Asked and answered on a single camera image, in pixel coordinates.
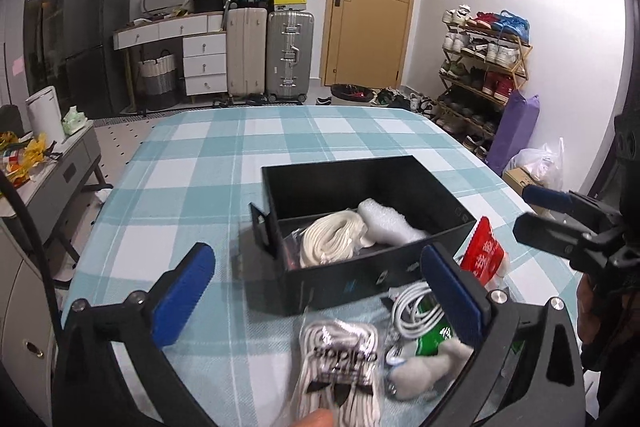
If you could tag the grey white laundry basket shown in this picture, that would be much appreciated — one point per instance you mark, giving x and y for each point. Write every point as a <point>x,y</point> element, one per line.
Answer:
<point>157,82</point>

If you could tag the blue mesh bag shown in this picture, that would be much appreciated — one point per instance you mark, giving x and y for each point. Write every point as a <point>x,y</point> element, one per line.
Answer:
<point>512,26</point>

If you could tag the white plastic bag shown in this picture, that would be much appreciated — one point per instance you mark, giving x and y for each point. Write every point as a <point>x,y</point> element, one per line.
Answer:
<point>540,164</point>

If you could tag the dark cloth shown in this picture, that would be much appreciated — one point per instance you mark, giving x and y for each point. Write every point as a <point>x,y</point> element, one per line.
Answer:
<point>10,122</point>

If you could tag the white foam piece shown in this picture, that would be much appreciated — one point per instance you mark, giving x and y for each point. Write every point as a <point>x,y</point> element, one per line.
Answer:
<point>385,222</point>

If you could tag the beige suitcase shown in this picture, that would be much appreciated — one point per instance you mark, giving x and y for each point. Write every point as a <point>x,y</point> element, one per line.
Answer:
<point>247,57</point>

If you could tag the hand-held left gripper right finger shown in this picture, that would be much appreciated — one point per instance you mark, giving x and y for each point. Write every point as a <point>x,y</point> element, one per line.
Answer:
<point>450,302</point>

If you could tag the wooden shoe rack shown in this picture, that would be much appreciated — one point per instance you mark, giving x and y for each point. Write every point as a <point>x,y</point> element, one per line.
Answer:
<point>522,57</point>

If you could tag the black red bag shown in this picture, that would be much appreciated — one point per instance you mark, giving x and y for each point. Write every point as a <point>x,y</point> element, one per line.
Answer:
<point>350,93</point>

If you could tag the white fluffy pad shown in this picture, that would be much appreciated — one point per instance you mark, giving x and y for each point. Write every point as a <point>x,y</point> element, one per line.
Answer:
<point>420,374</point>

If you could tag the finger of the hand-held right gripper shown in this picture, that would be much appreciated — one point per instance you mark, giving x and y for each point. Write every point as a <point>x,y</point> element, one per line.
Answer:
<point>545,198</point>
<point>540,232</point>

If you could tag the black storage box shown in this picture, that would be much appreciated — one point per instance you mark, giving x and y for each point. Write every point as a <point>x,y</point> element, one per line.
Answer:
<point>350,279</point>

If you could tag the white trash bin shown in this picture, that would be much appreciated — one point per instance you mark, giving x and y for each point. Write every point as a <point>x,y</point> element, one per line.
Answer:
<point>45,117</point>

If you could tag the white shoelace packet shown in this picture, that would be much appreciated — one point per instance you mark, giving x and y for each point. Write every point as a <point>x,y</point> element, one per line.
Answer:
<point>340,357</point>

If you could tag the dark glass wardrobe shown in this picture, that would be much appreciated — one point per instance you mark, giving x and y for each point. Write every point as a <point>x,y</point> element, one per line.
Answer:
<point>50,7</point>

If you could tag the silver suitcase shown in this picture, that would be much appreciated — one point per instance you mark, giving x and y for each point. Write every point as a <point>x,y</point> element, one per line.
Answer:
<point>290,57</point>

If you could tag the yellow plastic bag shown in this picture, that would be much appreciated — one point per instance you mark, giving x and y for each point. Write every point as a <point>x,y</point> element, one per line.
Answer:
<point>27,157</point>

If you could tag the rows of assorted shoes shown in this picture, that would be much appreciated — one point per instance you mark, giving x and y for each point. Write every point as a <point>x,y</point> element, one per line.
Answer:
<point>480,52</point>

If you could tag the green tissue packet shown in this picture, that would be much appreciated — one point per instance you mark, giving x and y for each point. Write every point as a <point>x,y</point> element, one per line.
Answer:
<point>436,338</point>

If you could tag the clear plastic bag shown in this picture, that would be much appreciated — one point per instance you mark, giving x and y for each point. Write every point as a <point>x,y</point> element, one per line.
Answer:
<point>291,244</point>

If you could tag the grey side cabinet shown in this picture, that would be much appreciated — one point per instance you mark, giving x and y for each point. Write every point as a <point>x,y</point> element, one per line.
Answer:
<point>70,167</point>

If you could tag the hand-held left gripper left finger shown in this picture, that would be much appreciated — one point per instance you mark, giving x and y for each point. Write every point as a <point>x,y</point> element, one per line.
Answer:
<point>182,292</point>

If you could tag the scattered pile of shoes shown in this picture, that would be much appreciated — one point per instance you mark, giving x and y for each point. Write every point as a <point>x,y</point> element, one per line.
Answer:
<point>400,99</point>

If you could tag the red white packet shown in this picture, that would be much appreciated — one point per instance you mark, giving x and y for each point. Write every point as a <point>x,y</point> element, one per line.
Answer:
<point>482,252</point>

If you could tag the person's left hand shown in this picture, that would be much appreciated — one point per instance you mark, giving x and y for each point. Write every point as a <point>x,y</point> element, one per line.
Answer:
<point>315,419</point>

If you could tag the white cabinet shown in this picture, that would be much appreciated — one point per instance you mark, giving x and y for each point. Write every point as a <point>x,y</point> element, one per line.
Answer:
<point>25,307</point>

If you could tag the purple bag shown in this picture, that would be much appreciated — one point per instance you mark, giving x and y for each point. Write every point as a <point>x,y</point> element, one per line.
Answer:
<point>515,132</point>

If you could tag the person's right hand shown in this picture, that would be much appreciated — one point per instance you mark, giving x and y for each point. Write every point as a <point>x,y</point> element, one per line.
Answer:
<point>597,322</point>

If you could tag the cardboard box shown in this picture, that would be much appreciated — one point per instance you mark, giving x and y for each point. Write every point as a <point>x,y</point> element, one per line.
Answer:
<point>515,182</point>

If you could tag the white desk with drawers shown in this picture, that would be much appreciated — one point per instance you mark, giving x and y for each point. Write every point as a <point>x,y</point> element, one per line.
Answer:
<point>205,52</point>

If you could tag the black yellow shoe box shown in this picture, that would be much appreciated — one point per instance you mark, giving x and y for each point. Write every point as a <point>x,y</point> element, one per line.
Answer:
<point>289,4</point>

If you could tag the dark grey fridge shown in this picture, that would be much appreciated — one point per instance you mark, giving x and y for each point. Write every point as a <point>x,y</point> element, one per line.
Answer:
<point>95,32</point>

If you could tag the pink note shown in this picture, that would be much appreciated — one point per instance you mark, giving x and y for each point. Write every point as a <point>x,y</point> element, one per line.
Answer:
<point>18,66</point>

